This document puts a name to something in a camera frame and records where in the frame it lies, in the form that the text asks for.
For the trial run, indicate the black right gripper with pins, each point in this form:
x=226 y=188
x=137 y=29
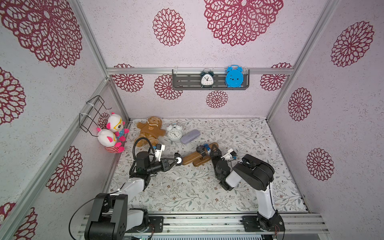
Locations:
x=211 y=151

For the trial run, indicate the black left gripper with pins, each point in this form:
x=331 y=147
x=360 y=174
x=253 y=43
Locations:
x=164 y=163

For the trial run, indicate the black digital watch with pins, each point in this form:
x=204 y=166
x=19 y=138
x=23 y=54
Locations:
x=201 y=150
x=179 y=161

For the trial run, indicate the blue strap watch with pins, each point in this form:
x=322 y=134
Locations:
x=207 y=148

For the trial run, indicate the wooden watch stand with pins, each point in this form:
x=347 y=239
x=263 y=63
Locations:
x=196 y=159

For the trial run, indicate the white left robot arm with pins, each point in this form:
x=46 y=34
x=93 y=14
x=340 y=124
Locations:
x=110 y=217

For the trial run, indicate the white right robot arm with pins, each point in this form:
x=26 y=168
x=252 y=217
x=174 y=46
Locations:
x=259 y=175

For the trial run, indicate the grey fabric case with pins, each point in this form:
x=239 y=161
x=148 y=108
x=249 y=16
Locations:
x=188 y=137

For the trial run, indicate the white twin-bell alarm clock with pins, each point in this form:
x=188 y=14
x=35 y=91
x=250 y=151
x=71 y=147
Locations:
x=174 y=132

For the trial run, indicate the brown teddy bear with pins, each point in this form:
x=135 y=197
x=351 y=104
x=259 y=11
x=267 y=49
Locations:
x=151 y=130

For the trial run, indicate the white pink plush upper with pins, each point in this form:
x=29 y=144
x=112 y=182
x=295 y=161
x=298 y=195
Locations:
x=116 y=125

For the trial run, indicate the white pink plush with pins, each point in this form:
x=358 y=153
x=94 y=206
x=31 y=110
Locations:
x=109 y=140
x=116 y=125

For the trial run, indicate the white pink plush lower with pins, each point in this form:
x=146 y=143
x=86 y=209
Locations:
x=109 y=140

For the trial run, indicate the dark green alarm clock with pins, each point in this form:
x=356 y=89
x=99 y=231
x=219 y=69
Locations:
x=207 y=80

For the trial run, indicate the blue alarm clock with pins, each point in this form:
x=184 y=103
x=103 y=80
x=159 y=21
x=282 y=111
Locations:
x=234 y=77

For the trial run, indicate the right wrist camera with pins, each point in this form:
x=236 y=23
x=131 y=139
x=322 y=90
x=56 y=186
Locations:
x=230 y=155

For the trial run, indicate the grey wall shelf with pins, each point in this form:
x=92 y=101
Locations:
x=184 y=81

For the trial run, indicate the black wire basket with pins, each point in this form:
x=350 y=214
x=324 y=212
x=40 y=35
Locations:
x=95 y=117

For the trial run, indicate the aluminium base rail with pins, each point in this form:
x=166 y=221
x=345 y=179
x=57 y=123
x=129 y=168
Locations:
x=233 y=223

